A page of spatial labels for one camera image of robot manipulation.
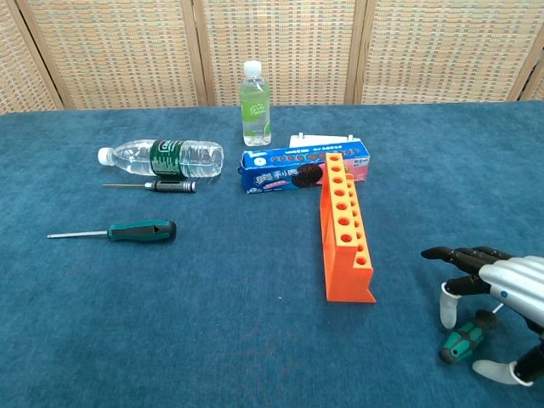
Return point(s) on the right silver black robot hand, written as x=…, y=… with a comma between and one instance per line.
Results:
x=518, y=280

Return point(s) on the green black striped screwdriver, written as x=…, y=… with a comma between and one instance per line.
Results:
x=461, y=340

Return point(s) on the orange plastic rack with holes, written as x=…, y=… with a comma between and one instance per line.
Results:
x=340, y=272

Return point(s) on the black precision screwdriver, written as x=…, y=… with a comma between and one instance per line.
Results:
x=174, y=186

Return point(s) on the white plastic box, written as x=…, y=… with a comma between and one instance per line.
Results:
x=314, y=141

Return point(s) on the blue cookie box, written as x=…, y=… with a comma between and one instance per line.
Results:
x=276, y=174

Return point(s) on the small bottle light green label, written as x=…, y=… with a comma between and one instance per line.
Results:
x=255, y=110

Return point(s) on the blue carpet mat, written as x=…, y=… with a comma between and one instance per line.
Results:
x=170, y=319

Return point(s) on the clear bottle dark green label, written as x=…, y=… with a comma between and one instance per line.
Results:
x=166, y=158

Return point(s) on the woven bamboo folding screen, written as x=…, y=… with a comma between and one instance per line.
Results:
x=127, y=51

